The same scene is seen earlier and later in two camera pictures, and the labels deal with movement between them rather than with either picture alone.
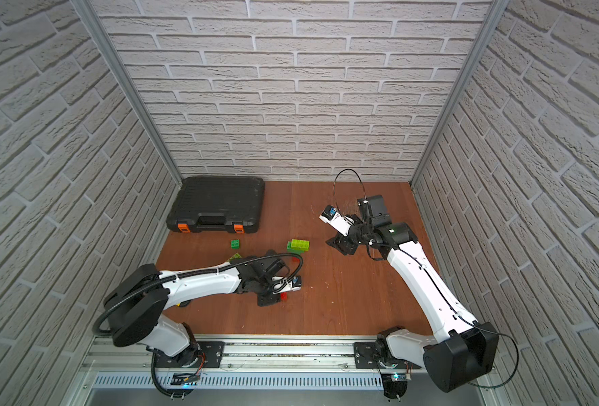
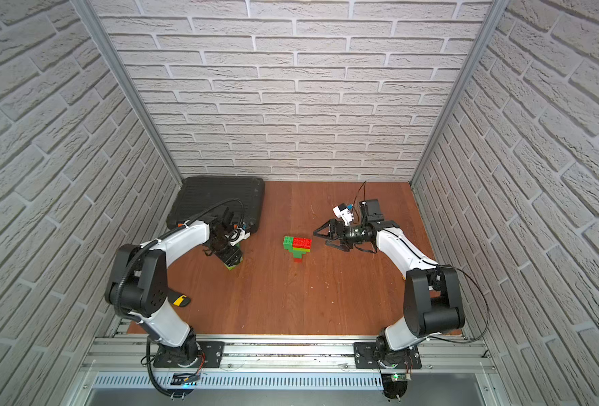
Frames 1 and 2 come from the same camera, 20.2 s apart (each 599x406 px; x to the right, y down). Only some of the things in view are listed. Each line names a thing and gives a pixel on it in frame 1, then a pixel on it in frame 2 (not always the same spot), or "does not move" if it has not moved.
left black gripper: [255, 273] to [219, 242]
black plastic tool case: [218, 203] does not move
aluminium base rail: [251, 364] does not move
